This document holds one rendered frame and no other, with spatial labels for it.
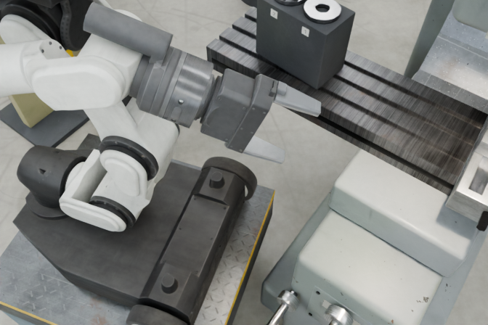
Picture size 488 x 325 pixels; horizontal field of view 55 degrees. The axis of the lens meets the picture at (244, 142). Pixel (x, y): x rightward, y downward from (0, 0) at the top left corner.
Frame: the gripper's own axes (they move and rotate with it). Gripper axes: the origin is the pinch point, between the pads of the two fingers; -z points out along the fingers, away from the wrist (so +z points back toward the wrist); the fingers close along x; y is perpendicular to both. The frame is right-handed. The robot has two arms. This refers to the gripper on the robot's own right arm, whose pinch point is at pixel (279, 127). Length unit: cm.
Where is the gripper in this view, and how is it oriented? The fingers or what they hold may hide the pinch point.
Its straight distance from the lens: 61.9
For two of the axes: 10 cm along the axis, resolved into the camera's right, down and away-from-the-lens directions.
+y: 1.5, -7.3, 6.7
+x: 3.6, -5.9, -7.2
